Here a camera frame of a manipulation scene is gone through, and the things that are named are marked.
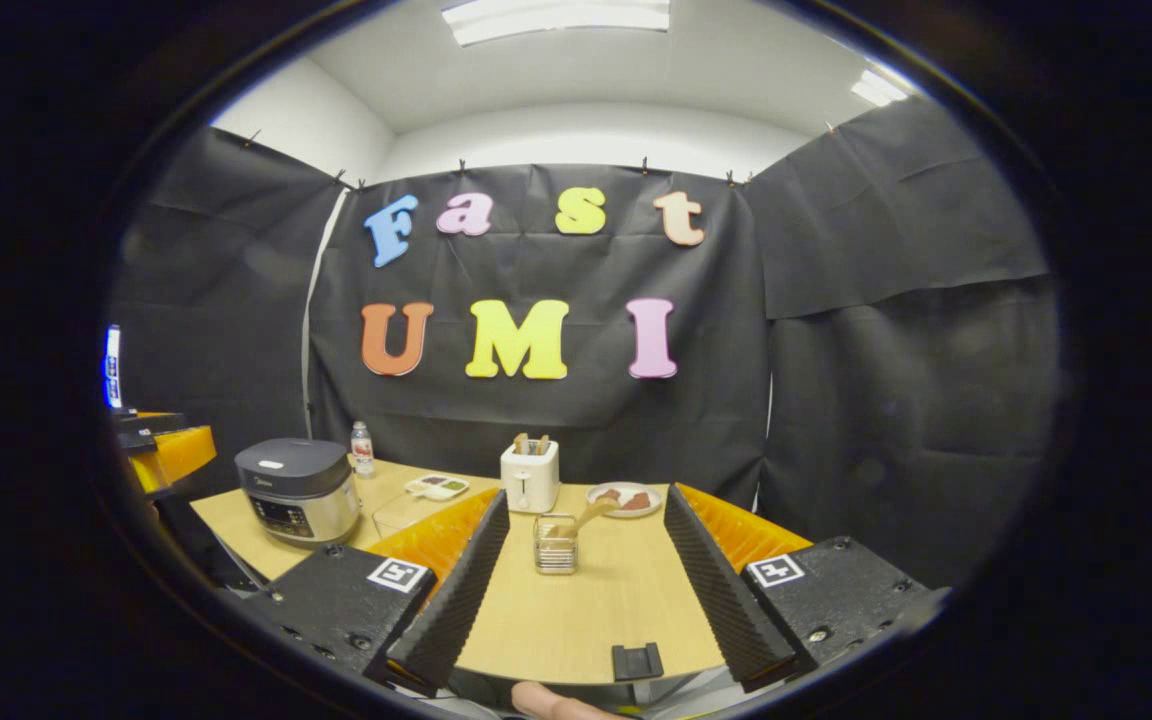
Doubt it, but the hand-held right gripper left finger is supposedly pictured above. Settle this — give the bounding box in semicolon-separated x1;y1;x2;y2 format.
246;487;512;698

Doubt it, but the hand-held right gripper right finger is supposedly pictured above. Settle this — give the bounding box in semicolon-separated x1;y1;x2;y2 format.
663;483;949;693

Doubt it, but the metal wire chopstick holder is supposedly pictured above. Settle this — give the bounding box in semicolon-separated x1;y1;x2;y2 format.
533;513;579;576

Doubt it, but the dark grey rice cooker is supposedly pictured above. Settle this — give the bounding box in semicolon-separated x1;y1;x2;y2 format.
234;438;362;549

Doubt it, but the cream rice box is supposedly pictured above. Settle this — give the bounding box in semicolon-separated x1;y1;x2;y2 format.
371;490;467;541

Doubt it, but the computer monitor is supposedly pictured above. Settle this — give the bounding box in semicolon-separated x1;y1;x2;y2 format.
104;325;124;409

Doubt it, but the black table clamp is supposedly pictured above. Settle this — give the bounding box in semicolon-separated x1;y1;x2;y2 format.
612;643;665;683

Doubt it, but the white divided dish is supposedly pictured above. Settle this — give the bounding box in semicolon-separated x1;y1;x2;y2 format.
404;474;471;501

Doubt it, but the white round plate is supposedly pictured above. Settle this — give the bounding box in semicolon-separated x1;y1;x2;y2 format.
586;482;664;519

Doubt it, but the white toaster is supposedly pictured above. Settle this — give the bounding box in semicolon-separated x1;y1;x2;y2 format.
500;438;561;515

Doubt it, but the ceiling light panel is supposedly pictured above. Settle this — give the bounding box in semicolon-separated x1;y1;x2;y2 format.
851;68;910;108
441;0;672;47

